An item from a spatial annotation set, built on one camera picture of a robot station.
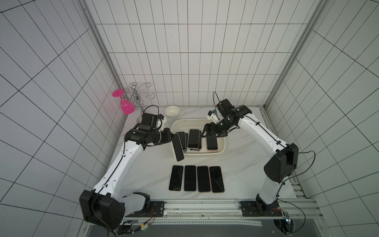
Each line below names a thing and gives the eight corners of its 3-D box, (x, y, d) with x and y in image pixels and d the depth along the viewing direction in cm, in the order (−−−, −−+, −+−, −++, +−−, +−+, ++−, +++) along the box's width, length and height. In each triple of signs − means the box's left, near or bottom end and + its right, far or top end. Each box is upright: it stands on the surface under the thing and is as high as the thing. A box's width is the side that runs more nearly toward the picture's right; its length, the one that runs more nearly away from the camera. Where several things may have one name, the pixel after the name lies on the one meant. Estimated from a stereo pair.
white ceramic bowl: (163, 113, 115) (163, 110, 112) (172, 106, 120) (171, 103, 117) (174, 120, 111) (173, 117, 108) (182, 113, 116) (181, 109, 113)
